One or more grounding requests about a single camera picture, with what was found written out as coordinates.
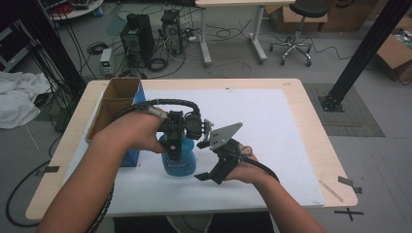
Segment white foam board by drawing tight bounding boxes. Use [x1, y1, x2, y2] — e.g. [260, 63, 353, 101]
[62, 87, 326, 218]

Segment grey cabinet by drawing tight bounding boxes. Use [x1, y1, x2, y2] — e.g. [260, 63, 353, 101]
[0, 25, 30, 72]

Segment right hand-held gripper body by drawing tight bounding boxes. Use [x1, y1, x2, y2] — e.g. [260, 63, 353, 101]
[208, 121, 255, 165]

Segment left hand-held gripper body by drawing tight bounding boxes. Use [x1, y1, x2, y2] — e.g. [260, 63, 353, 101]
[157, 111, 216, 144]

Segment white desk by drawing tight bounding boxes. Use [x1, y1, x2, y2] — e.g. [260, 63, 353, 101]
[194, 0, 296, 67]

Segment small black computer tower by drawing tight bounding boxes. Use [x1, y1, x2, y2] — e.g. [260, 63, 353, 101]
[160, 9, 184, 55]

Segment black metal post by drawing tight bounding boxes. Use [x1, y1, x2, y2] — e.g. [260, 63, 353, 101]
[319, 0, 412, 113]

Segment white power supply unit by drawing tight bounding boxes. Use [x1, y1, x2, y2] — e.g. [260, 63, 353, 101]
[99, 48, 114, 77]

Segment grey floor mat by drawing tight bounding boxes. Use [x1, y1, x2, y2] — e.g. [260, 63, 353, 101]
[302, 82, 387, 138]

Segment brown cardboard box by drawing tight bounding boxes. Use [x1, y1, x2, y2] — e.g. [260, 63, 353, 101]
[319, 0, 390, 33]
[268, 4, 328, 33]

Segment black smooth gripper cable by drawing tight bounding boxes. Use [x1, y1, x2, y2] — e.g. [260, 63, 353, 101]
[241, 146, 280, 183]

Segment black stool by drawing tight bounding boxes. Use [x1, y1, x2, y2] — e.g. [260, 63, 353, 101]
[269, 0, 329, 67]

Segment open cardboard box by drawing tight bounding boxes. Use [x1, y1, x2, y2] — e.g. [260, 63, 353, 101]
[375, 16, 412, 83]

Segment grey tape piece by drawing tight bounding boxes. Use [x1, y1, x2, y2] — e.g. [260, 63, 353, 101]
[337, 175, 363, 194]

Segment thin wooden stick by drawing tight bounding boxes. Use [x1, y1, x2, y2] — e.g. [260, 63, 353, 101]
[319, 180, 344, 203]

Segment person's right hand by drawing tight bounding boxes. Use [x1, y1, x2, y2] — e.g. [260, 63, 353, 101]
[223, 154, 281, 188]

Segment black tape cross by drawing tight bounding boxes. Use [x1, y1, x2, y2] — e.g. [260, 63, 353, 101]
[333, 207, 364, 222]

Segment blue spray bottle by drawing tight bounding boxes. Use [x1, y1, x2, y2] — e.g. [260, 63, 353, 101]
[159, 134, 197, 178]

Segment black stand with cables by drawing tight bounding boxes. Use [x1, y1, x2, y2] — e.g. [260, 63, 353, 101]
[18, 0, 86, 98]

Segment coiled black cable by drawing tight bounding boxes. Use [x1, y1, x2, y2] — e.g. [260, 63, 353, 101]
[86, 42, 108, 55]
[148, 57, 169, 73]

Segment large black computer tower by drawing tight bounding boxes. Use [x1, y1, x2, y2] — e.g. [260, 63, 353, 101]
[120, 13, 155, 69]

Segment white cloth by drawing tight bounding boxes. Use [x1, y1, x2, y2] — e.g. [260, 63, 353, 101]
[0, 71, 52, 130]

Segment person's left hand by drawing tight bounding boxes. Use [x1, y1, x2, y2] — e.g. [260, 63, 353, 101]
[93, 110, 168, 154]

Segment white round table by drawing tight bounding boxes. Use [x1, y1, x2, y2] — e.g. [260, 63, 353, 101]
[48, 0, 105, 21]

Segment black floor cable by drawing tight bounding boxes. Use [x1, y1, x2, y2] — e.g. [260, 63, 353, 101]
[5, 159, 62, 227]

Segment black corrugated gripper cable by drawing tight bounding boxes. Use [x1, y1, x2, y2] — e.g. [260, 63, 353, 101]
[86, 98, 202, 233]

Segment blue cardboard box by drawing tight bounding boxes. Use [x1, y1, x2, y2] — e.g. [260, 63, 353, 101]
[85, 77, 148, 168]

